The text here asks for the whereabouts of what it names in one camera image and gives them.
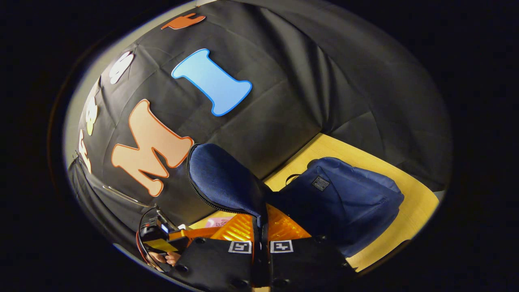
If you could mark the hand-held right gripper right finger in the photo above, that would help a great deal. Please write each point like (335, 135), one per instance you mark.
(304, 265)

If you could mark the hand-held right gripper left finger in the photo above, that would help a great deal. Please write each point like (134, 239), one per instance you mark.
(219, 265)

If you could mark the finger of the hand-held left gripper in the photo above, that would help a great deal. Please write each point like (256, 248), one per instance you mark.
(198, 233)

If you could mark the pink edged white book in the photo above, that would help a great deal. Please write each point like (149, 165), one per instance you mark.
(218, 222)

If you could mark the blue fabric schoolbag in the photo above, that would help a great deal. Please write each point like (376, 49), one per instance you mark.
(344, 202)

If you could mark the black backdrop cloth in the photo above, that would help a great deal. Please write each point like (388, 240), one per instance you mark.
(304, 89)

